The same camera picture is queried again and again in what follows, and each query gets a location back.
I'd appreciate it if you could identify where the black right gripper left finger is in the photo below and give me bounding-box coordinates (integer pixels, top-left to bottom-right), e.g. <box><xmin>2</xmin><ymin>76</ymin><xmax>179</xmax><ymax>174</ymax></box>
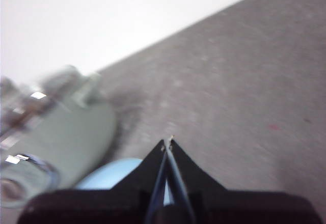
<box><xmin>17</xmin><ymin>139</ymin><xmax>168</xmax><ymax>224</ymax></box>

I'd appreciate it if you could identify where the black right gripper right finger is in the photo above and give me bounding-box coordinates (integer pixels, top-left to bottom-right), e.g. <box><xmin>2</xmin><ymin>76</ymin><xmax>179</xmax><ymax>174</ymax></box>
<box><xmin>167</xmin><ymin>139</ymin><xmax>324</xmax><ymax>224</ymax></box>

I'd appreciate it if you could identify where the glass lid with green knob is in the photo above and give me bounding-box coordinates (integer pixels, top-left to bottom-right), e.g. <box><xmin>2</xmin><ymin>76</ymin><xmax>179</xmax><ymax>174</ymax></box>
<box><xmin>0</xmin><ymin>65</ymin><xmax>85</xmax><ymax>138</ymax></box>

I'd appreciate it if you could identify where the blue round plate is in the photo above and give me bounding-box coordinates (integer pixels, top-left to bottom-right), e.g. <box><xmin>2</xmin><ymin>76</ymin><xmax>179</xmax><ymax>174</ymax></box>
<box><xmin>76</xmin><ymin>157</ymin><xmax>172</xmax><ymax>206</ymax></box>

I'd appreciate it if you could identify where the pale green electric steamer pot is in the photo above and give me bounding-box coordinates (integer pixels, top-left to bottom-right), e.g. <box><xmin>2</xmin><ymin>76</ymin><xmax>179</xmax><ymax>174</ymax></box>
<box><xmin>0</xmin><ymin>65</ymin><xmax>118</xmax><ymax>209</ymax></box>

